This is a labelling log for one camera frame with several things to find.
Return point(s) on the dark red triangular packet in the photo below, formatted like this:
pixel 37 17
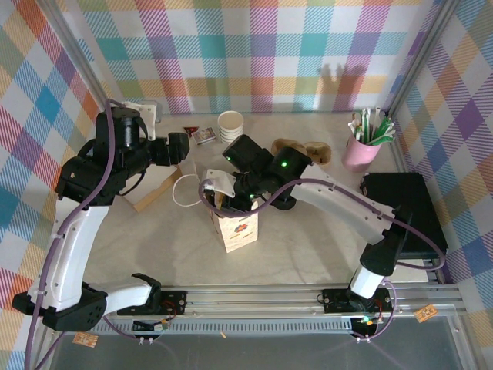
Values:
pixel 190 131

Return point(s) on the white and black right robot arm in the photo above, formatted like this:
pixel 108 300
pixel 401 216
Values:
pixel 339 200

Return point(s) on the stack of paper cups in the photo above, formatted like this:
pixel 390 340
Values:
pixel 230 125

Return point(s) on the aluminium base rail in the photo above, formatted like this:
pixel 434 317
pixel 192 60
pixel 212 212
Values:
pixel 250 300

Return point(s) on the white flower print paper bag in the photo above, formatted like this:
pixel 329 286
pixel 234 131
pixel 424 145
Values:
pixel 239 235

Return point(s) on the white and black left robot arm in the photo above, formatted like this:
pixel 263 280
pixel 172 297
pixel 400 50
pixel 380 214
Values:
pixel 73 239

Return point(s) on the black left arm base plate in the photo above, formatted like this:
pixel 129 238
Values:
pixel 175 302

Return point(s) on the grey metal shelf plate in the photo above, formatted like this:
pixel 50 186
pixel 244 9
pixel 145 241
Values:
pixel 269 354

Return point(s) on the pink cup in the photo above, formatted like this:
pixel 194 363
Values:
pixel 360 158

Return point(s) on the green stick packet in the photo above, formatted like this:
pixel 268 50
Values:
pixel 388 138
pixel 381 131

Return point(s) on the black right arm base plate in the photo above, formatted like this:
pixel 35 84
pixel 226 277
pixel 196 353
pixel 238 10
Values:
pixel 335 300

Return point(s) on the brown pulp cup carrier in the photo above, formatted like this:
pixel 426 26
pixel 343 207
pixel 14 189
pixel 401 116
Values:
pixel 319 152

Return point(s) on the white wrapped straw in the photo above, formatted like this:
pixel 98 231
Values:
pixel 353 130
pixel 365 123
pixel 358 124
pixel 379 117

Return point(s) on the cardboard napkin box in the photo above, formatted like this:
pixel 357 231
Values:
pixel 161 192

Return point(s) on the small controller board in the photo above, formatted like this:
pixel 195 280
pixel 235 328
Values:
pixel 366 320
pixel 159 327

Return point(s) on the small tan stick piece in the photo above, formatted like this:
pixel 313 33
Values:
pixel 222 335

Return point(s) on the small printed rectangular packet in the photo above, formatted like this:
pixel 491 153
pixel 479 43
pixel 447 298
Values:
pixel 204 135

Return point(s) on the black flat case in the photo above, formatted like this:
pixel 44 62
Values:
pixel 412 196

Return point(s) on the small orange tag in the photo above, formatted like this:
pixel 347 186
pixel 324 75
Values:
pixel 85 340
pixel 424 314

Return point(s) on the aluminium frame post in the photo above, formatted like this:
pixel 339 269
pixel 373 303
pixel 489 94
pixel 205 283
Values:
pixel 77 58
pixel 420 58

